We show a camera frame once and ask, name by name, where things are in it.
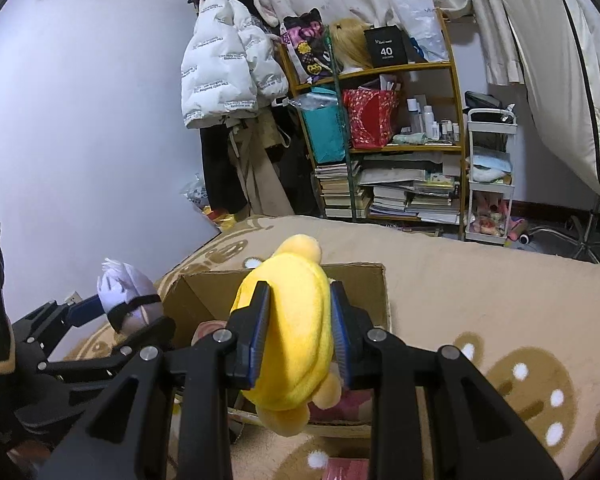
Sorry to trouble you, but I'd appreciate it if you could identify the red patterned bag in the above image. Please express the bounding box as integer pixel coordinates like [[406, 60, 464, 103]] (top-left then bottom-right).
[[342, 87, 401, 150]]

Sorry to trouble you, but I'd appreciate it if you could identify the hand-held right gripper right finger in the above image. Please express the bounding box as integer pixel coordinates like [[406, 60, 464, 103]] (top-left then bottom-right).
[[330, 280, 566, 480]]

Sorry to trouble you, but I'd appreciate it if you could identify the pile of mixed books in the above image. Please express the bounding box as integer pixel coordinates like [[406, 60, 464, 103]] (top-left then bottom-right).
[[367, 155, 463, 226]]

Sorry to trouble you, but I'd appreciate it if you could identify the white long down coat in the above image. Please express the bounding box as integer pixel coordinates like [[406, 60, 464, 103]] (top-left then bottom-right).
[[492, 0, 600, 206]]

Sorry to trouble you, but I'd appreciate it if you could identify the light blue folded cloth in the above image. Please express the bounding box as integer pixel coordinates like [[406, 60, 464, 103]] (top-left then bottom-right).
[[470, 152, 512, 183]]

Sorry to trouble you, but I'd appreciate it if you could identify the yellow plush toy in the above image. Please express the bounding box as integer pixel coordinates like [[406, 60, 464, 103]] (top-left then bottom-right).
[[230, 234, 343, 436]]

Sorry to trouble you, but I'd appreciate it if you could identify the group of cosmetic bottles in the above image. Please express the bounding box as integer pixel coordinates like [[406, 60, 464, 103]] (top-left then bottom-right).
[[407, 94, 462, 142]]

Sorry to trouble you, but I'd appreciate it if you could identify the teal bag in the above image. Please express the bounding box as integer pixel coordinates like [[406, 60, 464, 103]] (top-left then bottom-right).
[[297, 87, 348, 163]]

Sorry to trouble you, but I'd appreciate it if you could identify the pink swirl roll plush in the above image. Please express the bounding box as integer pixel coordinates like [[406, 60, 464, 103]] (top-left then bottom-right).
[[192, 320, 231, 346]]

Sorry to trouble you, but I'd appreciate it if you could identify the white puffer jacket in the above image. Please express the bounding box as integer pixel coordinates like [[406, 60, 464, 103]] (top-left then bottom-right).
[[181, 0, 290, 130]]

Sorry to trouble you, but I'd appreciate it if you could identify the blonde wig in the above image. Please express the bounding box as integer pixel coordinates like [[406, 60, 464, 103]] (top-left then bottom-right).
[[328, 17, 376, 73]]

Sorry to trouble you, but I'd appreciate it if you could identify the clear plastic bag with goods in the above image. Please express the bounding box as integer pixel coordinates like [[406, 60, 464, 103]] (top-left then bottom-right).
[[182, 172, 241, 231]]

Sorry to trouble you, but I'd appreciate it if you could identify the black bag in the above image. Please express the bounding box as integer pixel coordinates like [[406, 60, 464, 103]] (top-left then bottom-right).
[[464, 91, 508, 153]]

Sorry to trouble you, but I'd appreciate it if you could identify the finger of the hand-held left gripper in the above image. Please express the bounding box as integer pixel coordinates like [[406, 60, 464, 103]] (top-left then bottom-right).
[[30, 316, 177, 391], [10, 294, 107, 346]]

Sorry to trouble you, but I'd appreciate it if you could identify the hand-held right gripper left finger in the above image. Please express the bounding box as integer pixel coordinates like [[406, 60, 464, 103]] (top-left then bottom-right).
[[37, 280, 272, 480]]

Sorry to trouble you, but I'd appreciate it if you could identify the printed cardboard box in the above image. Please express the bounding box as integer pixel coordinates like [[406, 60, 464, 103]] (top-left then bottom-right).
[[162, 261, 392, 438]]

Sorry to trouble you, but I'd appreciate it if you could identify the beige printed blanket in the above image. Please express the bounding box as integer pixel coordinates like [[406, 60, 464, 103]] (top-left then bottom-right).
[[62, 215, 600, 480]]

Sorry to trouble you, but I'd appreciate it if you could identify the white plastic bag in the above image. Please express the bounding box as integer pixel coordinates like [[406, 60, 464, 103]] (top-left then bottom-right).
[[390, 0, 451, 63]]

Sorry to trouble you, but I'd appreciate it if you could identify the purple plush doll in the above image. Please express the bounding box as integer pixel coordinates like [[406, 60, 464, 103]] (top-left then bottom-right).
[[96, 258, 163, 336]]

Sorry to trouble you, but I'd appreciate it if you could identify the dark hanging coat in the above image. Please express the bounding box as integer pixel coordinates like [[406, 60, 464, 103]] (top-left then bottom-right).
[[200, 122, 248, 213]]

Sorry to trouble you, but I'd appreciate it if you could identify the printed tote bag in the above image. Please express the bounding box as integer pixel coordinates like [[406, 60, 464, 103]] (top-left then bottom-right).
[[281, 8, 336, 83]]

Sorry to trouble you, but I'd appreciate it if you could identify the pink plastic packet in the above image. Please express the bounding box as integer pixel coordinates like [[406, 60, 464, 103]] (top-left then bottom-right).
[[325, 457, 371, 480]]

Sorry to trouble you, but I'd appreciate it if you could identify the stack of old books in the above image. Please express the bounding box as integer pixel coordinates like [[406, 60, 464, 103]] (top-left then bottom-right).
[[314, 160, 373, 220]]

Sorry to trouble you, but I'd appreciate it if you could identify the yellow wooden shelf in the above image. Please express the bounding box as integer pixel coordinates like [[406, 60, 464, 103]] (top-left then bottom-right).
[[277, 7, 468, 241]]

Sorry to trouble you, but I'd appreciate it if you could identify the black cardboard box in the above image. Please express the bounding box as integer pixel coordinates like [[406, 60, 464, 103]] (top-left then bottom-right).
[[364, 25, 416, 68]]

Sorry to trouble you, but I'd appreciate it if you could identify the white trolley cart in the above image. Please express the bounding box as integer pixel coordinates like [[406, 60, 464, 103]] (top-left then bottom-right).
[[466, 107, 518, 247]]

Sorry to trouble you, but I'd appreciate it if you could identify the chrome chair base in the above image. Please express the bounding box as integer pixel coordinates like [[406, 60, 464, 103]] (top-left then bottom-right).
[[527, 200, 600, 266]]

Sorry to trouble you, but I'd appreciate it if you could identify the black hanging garment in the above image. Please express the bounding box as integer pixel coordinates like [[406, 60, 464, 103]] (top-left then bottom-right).
[[272, 105, 326, 218]]

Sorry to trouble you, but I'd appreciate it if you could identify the beige trench coat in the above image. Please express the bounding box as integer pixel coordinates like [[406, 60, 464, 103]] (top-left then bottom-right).
[[225, 110, 296, 216]]

